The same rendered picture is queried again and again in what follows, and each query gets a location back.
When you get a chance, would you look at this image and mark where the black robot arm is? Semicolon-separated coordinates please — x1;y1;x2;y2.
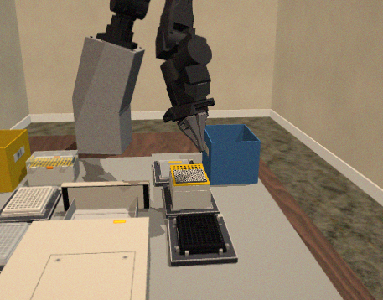
96;0;212;107

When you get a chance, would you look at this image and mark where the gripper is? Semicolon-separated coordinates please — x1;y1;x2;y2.
163;98;215;153

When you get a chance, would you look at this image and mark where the yellow bin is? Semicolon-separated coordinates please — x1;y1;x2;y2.
0;129;31;193

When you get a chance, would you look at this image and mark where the white flat mat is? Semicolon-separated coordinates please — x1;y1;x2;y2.
75;153;344;300

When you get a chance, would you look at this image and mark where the blue open-top bin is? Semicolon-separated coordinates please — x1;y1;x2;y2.
202;124;261;185

